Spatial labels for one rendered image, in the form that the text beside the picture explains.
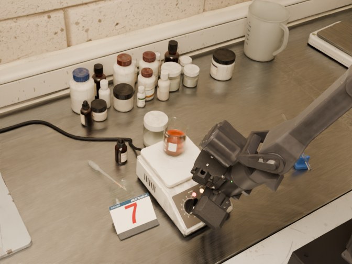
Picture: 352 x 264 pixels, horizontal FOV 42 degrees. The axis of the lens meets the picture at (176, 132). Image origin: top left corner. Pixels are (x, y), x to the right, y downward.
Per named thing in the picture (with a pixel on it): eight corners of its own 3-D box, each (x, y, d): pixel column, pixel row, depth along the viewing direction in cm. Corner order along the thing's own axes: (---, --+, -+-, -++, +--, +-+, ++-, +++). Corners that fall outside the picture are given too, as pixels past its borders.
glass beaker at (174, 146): (188, 158, 100) (192, 131, 94) (164, 162, 98) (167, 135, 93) (180, 140, 104) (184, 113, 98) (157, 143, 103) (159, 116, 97)
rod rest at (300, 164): (308, 168, 112) (312, 158, 110) (295, 169, 111) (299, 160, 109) (294, 140, 119) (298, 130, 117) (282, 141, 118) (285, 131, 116)
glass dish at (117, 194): (136, 203, 100) (136, 197, 99) (111, 207, 99) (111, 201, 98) (131, 184, 104) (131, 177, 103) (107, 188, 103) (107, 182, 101)
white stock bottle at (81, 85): (99, 110, 122) (98, 75, 114) (77, 117, 119) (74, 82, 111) (89, 97, 126) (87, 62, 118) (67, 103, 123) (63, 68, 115)
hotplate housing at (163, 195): (232, 213, 100) (239, 190, 95) (184, 240, 94) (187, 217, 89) (176, 150, 113) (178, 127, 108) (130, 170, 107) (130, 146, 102)
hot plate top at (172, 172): (214, 167, 99) (215, 164, 98) (168, 189, 94) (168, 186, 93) (183, 134, 106) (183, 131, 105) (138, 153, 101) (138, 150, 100)
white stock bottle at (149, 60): (139, 89, 129) (140, 60, 123) (137, 78, 133) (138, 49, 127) (158, 88, 131) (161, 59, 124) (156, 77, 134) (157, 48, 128)
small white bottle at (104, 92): (111, 108, 123) (110, 85, 117) (99, 109, 122) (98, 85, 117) (110, 101, 125) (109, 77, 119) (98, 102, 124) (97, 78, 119)
